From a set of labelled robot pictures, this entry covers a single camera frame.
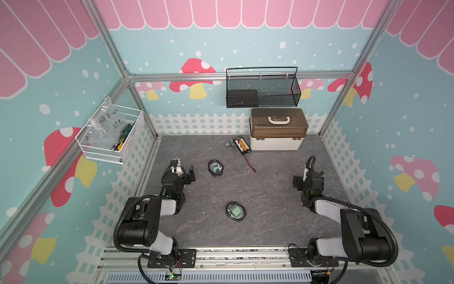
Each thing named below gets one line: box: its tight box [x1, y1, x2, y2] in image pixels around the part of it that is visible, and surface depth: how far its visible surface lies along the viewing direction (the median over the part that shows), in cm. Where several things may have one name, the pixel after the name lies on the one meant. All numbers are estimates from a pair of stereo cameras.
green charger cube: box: [230, 204, 243, 218], surface depth 87 cm
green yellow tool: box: [111, 120, 136, 151], surface depth 74 cm
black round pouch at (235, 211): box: [225, 202, 247, 222], surface depth 87 cm
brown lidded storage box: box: [249, 107, 309, 151], surface depth 104 cm
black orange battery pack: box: [232, 135, 252, 156], surface depth 115 cm
